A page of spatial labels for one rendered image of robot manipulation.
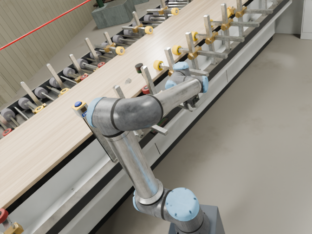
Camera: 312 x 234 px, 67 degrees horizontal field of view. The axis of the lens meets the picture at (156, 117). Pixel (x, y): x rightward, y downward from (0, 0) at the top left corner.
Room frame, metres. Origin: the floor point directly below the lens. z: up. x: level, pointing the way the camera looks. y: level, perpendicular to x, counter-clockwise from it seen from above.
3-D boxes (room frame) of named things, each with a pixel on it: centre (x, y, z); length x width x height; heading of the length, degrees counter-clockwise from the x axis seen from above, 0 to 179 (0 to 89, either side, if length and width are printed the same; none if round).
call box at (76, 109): (1.19, 0.38, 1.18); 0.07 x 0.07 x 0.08; 32
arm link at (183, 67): (1.21, -0.25, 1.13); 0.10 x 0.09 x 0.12; 140
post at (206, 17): (1.85, -0.69, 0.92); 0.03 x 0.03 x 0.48; 32
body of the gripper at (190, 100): (1.21, -0.25, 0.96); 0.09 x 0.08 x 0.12; 32
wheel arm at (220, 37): (1.84, -0.74, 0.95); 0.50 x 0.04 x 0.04; 32
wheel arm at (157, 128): (1.29, 0.09, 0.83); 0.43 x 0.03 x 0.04; 32
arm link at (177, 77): (1.12, -0.18, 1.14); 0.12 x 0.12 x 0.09; 50
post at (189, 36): (1.72, -0.48, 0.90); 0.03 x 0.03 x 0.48; 32
